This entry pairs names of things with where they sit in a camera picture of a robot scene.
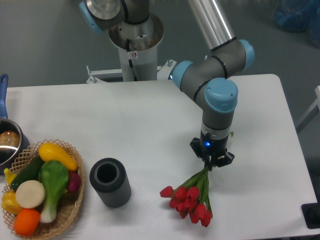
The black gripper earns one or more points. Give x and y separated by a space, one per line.
206 147

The red tulip bouquet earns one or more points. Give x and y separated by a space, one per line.
191 199

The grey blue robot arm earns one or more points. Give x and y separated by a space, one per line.
206 83

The dark grey ribbed vase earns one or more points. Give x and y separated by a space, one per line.
109 179

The black device at edge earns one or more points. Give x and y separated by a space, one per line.
311 214

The red radish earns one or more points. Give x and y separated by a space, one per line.
74 182

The woven wicker basket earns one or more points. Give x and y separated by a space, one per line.
68 206

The blue plastic bag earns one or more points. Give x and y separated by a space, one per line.
299 16

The green bok choy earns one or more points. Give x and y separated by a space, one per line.
54 177

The yellow squash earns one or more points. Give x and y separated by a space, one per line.
53 152

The dark green cucumber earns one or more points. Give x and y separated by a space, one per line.
30 172

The beige round disc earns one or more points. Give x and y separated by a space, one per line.
30 194

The orange fruit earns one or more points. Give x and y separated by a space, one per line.
26 222

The yellow banana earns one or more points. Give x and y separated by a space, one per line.
9 176

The yellow bell pepper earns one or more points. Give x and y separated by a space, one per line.
9 203

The white furniture frame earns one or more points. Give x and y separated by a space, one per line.
310 113

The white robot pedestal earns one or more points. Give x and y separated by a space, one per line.
137 46

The blue handled saucepan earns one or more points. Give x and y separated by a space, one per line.
12 139

